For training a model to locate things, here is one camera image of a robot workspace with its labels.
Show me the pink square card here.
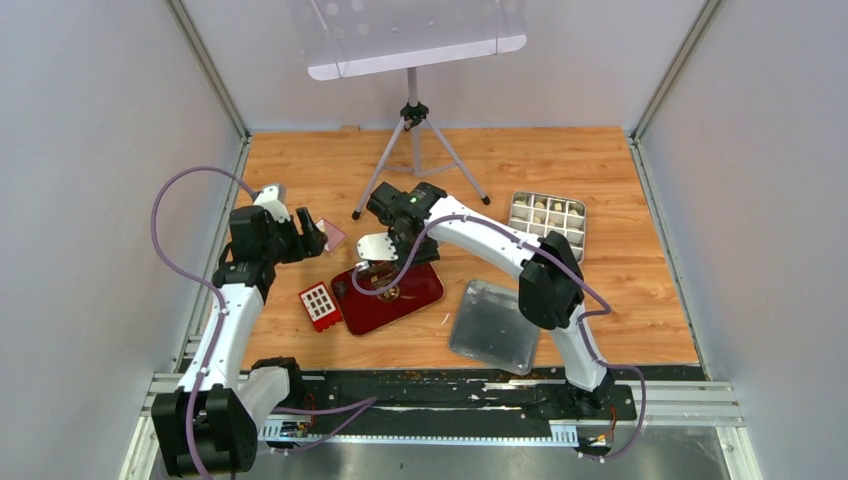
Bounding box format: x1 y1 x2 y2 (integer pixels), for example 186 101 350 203
316 218 347 253

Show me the dark red chocolate tray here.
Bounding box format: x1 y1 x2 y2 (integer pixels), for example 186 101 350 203
331 264 444 336

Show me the divided silver tin box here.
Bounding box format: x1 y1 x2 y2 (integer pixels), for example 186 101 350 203
508 191 587 263

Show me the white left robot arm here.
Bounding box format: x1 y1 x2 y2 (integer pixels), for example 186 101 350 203
151 205 327 479

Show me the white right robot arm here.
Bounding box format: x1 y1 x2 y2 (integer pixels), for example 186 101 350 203
352 182 614 406

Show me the dark round chocolate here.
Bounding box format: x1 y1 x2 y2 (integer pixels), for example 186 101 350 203
332 281 348 298

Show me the red grid mould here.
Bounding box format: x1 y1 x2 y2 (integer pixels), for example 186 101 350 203
298 282 343 332

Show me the grey tripod stand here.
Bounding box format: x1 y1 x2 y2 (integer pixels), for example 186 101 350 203
351 67 491 221

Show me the silver tin lid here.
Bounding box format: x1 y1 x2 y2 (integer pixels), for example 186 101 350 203
448 279 540 375

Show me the clear acrylic panel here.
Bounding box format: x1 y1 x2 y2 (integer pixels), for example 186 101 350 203
286 0 528 81

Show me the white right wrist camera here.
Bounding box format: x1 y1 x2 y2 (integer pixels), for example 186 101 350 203
356 232 398 262

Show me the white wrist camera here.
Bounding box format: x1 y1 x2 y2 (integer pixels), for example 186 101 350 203
356 232 398 262
253 183 291 223

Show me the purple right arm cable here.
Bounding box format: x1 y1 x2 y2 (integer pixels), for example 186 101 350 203
351 214 649 463

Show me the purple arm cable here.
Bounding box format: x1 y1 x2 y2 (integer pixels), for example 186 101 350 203
150 165 378 480
351 214 649 463

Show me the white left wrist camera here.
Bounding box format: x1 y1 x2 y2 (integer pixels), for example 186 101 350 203
253 183 291 223

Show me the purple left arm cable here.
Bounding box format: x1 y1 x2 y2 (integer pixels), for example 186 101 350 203
150 165 378 480

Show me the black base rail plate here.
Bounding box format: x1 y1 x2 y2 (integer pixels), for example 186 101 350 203
288 367 638 438

